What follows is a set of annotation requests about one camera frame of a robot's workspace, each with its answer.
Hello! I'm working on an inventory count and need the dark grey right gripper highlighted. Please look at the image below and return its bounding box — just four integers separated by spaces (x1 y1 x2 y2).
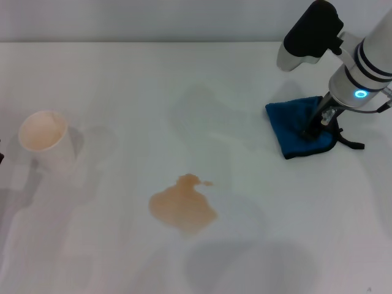
301 91 341 140

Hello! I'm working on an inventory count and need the blue rag with black trim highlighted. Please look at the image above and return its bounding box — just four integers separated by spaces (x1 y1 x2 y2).
265 96 366 160

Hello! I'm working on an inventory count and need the white paper cup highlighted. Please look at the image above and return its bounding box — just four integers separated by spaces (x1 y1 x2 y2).
18 110 78 174

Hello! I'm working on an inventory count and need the brown water stain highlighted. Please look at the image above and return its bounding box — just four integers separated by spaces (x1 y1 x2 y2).
148 173 219 237

